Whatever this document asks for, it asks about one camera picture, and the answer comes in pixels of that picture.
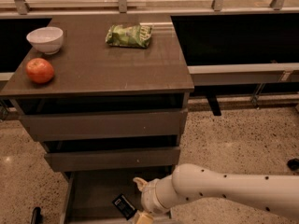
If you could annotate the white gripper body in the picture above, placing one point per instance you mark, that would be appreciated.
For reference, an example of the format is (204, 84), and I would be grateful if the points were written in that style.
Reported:
(149, 196)

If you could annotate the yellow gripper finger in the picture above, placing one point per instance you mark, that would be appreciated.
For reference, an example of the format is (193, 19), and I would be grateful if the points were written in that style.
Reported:
(142, 217)
(141, 183)

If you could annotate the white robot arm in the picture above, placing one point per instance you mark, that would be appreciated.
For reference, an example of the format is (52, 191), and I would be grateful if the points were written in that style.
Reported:
(275, 194)

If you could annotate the grey open bottom drawer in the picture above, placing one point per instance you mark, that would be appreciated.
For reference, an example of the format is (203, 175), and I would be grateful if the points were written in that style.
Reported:
(90, 194)

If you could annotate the grey top drawer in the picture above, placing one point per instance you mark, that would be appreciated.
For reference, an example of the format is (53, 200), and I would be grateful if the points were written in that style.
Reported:
(82, 126)

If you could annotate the grey middle drawer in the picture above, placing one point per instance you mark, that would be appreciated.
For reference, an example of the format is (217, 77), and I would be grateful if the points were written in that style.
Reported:
(112, 159)

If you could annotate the grey drawer cabinet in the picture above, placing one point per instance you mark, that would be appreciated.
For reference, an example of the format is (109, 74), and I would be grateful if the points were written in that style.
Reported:
(84, 44)

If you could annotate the black object bottom left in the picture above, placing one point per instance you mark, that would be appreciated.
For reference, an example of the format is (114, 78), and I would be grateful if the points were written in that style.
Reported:
(36, 216)

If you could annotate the black object right floor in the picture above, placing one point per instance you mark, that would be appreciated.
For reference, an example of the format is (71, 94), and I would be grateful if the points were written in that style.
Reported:
(293, 164)

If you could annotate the green chip bag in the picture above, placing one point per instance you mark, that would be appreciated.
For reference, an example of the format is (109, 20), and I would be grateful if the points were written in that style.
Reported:
(137, 36)

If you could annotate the red apple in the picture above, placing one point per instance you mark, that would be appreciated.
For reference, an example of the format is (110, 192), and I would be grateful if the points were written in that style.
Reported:
(39, 70)

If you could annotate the white ceramic bowl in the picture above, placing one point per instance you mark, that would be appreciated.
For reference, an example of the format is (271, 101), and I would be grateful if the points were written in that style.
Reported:
(47, 40)

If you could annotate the long grey bench ledge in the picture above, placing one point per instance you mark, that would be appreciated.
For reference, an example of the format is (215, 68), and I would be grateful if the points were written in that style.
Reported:
(243, 73)

